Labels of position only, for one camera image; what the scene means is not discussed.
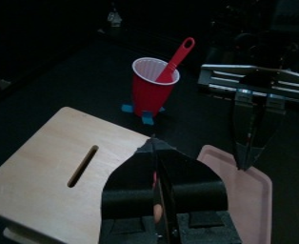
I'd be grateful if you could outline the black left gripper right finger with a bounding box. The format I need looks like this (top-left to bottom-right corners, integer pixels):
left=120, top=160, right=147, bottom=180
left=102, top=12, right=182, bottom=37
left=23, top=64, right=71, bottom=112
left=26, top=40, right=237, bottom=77
left=152, top=137, right=243, bottom=244

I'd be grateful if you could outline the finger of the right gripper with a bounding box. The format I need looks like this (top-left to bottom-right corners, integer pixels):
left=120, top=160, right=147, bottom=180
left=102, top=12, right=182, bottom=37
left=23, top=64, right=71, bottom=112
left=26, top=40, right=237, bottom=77
left=233, top=91, right=255, bottom=172
left=245, top=94, right=287, bottom=172

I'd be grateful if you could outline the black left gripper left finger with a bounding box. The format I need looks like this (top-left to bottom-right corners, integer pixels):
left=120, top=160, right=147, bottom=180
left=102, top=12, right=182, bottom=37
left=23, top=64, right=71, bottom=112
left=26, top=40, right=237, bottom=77
left=99, top=137, right=159, bottom=244

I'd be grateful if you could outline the pink plastic tray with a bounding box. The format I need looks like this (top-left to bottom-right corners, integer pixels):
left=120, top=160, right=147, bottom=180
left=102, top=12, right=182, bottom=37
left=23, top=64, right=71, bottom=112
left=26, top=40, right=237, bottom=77
left=197, top=144, right=274, bottom=244

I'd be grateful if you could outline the red plastic cup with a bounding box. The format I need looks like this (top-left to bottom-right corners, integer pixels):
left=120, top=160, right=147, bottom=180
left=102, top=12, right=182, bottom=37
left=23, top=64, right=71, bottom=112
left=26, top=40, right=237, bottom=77
left=131, top=56, right=182, bottom=118

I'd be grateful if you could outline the blue tape marker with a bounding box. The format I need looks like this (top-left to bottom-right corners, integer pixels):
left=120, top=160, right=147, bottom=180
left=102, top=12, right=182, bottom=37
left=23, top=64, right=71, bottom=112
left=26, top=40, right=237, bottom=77
left=122, top=103, right=167, bottom=126

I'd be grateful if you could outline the wooden board with slot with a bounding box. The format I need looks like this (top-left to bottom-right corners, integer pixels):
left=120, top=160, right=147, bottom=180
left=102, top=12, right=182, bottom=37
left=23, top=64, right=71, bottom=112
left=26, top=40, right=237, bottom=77
left=0, top=106, right=152, bottom=244

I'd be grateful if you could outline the small white background object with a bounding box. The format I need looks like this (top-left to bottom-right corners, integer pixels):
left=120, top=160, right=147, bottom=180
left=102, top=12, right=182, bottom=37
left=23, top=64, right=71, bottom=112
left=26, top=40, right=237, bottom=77
left=107, top=10, right=123, bottom=29

